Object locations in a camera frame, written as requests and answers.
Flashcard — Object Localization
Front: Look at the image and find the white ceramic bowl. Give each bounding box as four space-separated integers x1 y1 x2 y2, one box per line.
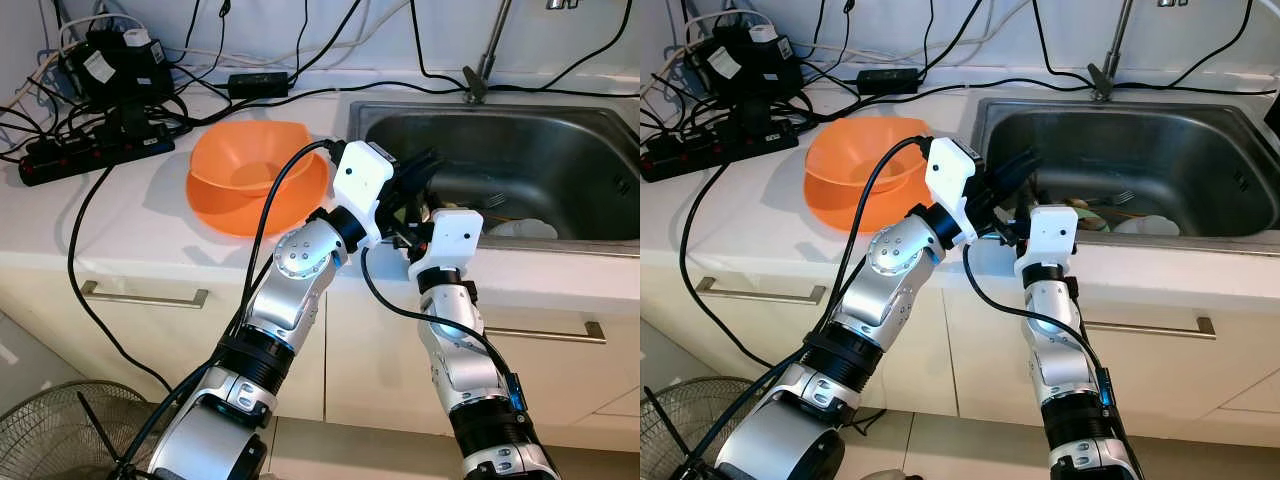
1112 215 1181 237
488 218 559 241

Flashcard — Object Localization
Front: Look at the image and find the black power strip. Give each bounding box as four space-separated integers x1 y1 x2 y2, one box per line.
18 128 176 188
640 122 801 183

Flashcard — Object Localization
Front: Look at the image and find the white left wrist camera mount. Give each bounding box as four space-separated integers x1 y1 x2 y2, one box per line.
925 136 993 244
330 140 399 248

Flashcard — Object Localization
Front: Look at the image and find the cream kitchen cabinet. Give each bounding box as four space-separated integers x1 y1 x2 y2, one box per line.
0 245 641 451
640 245 1280 451

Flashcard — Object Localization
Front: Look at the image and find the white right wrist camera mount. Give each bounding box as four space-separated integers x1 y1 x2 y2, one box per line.
1014 205 1080 279
407 208 486 286

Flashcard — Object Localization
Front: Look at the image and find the black charger with white labels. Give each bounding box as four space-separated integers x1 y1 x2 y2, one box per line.
695 25 796 101
60 30 173 106

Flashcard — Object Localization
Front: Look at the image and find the orange plastic bowl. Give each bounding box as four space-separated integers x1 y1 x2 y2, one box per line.
803 150 936 233
186 150 331 238
805 117 929 193
188 120 314 198

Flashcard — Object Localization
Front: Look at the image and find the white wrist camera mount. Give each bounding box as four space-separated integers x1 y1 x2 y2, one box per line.
925 136 993 244
330 140 399 248
407 208 486 286
1014 205 1080 279

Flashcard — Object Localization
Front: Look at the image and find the stainless steel sink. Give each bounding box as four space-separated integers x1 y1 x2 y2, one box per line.
345 100 641 256
965 97 1280 263

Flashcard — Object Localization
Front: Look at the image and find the grey wire floor fan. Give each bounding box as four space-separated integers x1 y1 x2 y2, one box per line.
640 375 761 480
0 380 166 480

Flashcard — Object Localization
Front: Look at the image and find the long thin black cable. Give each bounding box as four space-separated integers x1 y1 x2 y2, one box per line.
795 77 1280 121
180 80 641 126

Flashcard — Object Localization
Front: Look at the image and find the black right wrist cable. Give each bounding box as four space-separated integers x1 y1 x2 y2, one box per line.
962 243 1121 401
360 245 526 411

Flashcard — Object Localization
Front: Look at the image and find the chrome faucet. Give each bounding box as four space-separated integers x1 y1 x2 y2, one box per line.
463 0 581 104
1088 0 1191 101

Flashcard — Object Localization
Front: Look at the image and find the black power strip cable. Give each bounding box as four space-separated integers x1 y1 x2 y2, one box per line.
680 160 801 371
66 165 176 393

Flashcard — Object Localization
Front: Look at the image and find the green plate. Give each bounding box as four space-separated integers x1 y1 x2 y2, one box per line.
1062 198 1111 233

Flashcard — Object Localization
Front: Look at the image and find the black power adapter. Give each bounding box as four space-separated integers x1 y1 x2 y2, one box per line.
857 68 921 95
228 72 291 98

